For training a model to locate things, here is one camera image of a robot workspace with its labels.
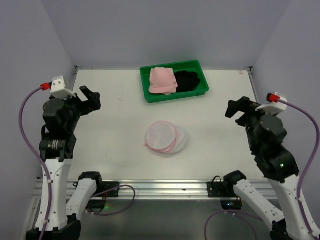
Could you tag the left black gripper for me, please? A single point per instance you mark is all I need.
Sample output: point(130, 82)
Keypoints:
point(81, 104)

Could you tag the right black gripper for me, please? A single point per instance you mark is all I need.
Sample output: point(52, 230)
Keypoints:
point(245, 114)

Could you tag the black bra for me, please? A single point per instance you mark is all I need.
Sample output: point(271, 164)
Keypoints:
point(187, 81)

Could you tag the pink bra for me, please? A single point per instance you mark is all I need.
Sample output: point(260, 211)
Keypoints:
point(162, 81)

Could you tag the white pink mesh laundry bag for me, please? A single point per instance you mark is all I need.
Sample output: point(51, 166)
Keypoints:
point(166, 138)

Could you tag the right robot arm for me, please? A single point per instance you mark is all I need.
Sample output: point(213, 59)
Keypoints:
point(293, 221)

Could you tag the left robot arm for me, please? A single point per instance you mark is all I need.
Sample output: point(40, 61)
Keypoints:
point(58, 219)

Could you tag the green plastic tray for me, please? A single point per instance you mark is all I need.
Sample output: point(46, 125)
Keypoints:
point(191, 66)

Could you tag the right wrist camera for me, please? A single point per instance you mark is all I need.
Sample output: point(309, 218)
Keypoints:
point(275, 104)

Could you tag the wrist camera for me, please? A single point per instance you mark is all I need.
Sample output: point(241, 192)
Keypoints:
point(275, 104)
point(58, 89)

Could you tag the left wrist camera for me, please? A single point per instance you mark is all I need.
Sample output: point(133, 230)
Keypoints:
point(58, 89)

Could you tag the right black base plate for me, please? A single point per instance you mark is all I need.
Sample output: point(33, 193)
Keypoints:
point(219, 188)

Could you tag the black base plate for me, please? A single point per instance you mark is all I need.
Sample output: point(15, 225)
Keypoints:
point(107, 189)
point(219, 188)

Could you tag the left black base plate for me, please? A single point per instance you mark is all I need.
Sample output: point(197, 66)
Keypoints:
point(107, 189)

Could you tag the aluminium mounting rail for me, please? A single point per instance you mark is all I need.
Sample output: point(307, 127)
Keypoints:
point(165, 190)

